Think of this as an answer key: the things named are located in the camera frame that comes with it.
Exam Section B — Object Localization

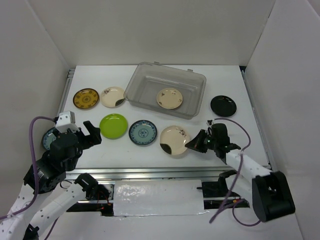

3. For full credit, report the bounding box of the cream plate with dark brushstroke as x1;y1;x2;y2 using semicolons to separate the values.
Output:
100;86;125;108

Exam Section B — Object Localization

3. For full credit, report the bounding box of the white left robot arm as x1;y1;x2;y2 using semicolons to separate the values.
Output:
0;121;102;240

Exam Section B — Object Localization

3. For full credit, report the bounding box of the lime green plate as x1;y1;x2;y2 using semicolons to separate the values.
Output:
99;113;128;140

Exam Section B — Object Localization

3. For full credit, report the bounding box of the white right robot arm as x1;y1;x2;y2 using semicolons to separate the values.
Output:
185;124;296;223

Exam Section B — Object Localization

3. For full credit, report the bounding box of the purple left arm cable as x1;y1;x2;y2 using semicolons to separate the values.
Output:
0;116;63;240

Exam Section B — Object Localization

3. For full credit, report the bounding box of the clear plastic bin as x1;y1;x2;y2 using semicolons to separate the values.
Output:
124;62;207;120

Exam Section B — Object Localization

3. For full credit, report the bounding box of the yellow patterned plate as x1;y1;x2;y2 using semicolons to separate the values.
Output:
72;88;100;110

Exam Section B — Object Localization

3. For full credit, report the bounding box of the cream plate with floral marks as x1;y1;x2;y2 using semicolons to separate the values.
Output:
156;87;183;110

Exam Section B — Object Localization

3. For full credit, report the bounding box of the cream plate with black brushstroke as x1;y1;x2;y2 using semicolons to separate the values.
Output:
159;125;191;156

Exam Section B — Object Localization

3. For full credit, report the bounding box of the small blue floral plate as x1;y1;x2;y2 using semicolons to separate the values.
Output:
128;119;158;146

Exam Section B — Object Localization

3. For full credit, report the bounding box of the large blue floral plate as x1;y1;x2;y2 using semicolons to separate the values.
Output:
41;127;56;151

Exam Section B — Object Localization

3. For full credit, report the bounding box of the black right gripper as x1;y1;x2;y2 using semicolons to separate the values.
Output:
185;128;219;153

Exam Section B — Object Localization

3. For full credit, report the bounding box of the aluminium table rail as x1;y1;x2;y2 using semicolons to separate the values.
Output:
66;166;232;181

